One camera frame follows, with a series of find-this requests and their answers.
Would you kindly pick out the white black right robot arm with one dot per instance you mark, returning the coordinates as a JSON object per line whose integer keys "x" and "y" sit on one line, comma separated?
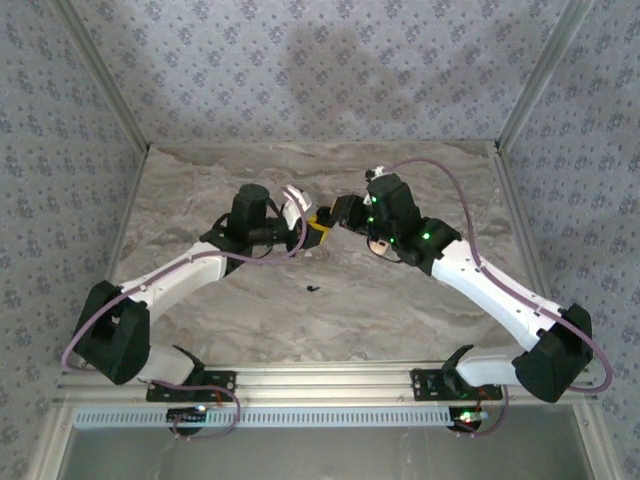
{"x": 490, "y": 295}

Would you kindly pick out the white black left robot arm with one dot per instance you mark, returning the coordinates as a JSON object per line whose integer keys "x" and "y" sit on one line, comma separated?
{"x": 175, "y": 275}

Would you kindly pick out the black controller board with LED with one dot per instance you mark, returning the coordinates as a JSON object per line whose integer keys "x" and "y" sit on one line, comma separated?
{"x": 187, "y": 415}
{"x": 467, "y": 416}

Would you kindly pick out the grey metal sheet panel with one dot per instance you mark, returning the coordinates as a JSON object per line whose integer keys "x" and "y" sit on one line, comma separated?
{"x": 320, "y": 455}

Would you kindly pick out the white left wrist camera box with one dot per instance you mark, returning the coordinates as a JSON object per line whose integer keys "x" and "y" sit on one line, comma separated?
{"x": 297, "y": 202}

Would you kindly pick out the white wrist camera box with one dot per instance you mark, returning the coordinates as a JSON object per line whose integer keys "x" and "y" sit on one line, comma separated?
{"x": 297, "y": 202}
{"x": 376, "y": 173}

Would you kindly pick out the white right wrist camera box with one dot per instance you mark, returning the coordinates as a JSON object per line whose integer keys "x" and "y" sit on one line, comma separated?
{"x": 376, "y": 173}

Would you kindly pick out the aluminium table side rail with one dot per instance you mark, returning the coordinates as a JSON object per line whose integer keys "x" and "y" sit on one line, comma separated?
{"x": 520, "y": 225}
{"x": 125, "y": 220}

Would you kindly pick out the aluminium mounting rail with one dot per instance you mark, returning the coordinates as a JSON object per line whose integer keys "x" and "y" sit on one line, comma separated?
{"x": 320, "y": 385}

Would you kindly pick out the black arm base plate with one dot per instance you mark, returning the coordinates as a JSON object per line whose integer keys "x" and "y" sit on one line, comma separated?
{"x": 425, "y": 385}
{"x": 222, "y": 381}

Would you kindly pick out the aluminium corner post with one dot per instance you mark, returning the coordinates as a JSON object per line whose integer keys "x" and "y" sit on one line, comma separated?
{"x": 542, "y": 75}
{"x": 104, "y": 75}

